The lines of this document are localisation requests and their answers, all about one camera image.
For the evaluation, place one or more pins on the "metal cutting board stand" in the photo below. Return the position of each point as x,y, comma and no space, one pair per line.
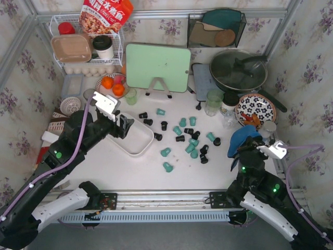
158,85

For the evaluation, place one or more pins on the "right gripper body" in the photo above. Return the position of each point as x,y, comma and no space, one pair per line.
241,158

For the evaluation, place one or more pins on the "white salt bottle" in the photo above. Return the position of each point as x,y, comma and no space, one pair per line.
267,129

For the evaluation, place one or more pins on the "orange tangerine right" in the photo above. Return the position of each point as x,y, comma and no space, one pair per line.
118,89

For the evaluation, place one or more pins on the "clear plastic bottle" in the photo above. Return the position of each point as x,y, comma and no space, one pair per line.
230,120

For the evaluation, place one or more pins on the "white spatula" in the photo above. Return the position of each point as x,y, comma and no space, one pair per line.
49,137

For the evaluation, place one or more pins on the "egg carton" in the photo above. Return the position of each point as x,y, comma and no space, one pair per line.
90,71

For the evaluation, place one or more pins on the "black lidded jar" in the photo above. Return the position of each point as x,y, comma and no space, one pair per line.
229,102

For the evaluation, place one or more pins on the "white storage basket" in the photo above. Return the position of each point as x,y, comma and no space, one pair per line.
138,139

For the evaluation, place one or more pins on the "clear blue-rimmed container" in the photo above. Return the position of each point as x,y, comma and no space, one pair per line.
72,85

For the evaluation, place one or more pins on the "green glass cup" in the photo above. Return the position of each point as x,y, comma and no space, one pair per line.
214,100
131,96

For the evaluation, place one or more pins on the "white lattice bowl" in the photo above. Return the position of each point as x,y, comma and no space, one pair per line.
70,105

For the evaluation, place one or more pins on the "floral patterned plate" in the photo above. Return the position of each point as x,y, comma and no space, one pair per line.
255,109

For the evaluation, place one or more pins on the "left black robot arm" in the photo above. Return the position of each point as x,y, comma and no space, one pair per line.
23,217

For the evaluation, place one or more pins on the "grey glass cup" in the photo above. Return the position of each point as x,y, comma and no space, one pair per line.
87,94

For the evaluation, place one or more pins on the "green glass cup left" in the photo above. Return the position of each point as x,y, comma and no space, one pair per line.
131,96

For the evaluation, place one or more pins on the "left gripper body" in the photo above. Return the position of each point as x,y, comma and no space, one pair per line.
118,125

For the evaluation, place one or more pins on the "blue grey cloth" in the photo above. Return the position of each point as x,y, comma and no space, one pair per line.
238,139

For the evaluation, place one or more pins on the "pink fruit plate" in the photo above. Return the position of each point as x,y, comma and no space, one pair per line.
118,79

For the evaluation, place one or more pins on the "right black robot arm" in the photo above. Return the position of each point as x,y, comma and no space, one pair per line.
266,195

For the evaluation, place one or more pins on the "green glass cup right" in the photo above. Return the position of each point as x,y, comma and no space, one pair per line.
214,100

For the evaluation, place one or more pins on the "orange tangerine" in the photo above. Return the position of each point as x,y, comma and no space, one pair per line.
107,82
118,89

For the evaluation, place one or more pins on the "orange tangerine left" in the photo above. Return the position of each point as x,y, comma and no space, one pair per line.
107,82

